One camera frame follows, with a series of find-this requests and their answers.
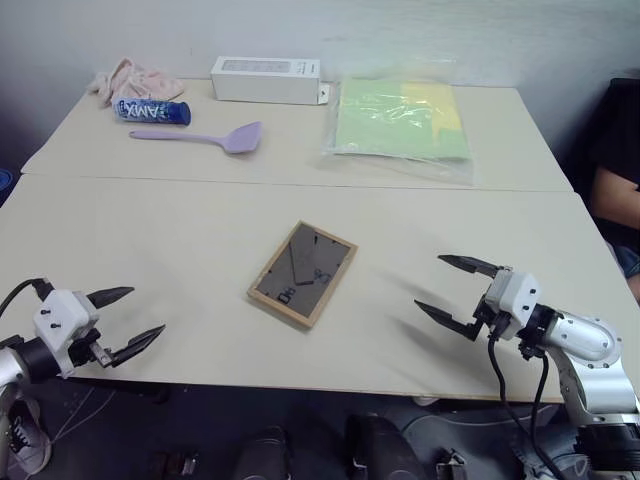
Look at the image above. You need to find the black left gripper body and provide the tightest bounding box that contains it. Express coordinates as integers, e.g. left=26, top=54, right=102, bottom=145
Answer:
left=67, top=327, right=113, bottom=369

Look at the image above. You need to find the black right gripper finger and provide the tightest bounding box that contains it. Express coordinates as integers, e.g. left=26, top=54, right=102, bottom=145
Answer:
left=436, top=253, right=513, bottom=283
left=413, top=298, right=485, bottom=344

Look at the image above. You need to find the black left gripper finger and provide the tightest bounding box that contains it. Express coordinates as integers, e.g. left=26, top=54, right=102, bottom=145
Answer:
left=85, top=285, right=137, bottom=312
left=102, top=323, right=167, bottom=371

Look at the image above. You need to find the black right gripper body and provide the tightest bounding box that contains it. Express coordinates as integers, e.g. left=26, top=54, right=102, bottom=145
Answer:
left=472, top=295, right=519, bottom=342

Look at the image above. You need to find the white sneaker with black laces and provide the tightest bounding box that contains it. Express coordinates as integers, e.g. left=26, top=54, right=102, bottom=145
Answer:
left=0, top=398, right=54, bottom=477

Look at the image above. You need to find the dark metal floor part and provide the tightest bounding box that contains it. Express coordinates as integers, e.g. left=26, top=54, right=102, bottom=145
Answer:
left=151, top=450, right=199, bottom=477

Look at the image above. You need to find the large dark rounded shape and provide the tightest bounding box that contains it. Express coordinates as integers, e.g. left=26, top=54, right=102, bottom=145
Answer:
left=344, top=413, right=429, bottom=480

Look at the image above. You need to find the clear bag with green sheets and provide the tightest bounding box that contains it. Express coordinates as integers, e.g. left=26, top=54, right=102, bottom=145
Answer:
left=319, top=56, right=477, bottom=188

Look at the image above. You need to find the small dark rounded shape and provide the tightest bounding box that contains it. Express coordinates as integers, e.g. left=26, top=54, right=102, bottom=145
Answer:
left=238, top=425, right=292, bottom=480

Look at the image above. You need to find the blue printed can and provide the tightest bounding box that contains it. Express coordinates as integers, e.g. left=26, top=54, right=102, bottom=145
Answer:
left=111, top=96, right=193, bottom=126

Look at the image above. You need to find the person in black shirt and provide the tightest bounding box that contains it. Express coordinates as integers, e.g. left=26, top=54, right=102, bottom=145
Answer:
left=563, top=76, right=640, bottom=307

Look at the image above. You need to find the purple silicone spatula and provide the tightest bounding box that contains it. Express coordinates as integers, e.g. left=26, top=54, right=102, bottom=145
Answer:
left=128, top=120, right=265, bottom=157

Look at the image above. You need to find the pink crumpled cloth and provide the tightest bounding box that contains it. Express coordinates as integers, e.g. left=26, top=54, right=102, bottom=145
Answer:
left=86, top=56, right=187, bottom=111

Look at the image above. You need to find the white rectangular carton box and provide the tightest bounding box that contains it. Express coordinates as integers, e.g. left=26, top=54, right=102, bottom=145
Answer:
left=208, top=55, right=332, bottom=107

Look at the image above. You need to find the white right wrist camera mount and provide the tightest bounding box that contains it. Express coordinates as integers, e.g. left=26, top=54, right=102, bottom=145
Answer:
left=481, top=266, right=545, bottom=342

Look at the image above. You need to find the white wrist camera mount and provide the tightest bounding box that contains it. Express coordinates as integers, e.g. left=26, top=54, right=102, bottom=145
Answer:
left=32, top=288, right=102, bottom=378
left=481, top=266, right=545, bottom=342

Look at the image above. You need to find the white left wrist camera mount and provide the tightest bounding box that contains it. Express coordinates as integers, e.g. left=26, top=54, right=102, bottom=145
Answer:
left=32, top=288, right=102, bottom=378

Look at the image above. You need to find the long black right arm cable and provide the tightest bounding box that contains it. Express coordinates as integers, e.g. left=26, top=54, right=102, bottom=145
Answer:
left=486, top=327, right=569, bottom=480

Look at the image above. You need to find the short black right arm cable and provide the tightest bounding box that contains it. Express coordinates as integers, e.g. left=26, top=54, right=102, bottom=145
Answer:
left=518, top=343, right=552, bottom=454

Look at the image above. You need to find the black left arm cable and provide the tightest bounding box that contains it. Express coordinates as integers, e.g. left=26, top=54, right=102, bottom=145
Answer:
left=0, top=277, right=55, bottom=322

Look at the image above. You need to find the wooden picture frame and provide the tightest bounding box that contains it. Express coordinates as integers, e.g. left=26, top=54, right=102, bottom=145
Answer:
left=246, top=219, right=360, bottom=332

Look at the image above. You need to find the grey metal bracket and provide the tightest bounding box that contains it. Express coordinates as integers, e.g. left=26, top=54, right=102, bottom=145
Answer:
left=433, top=448, right=477, bottom=480

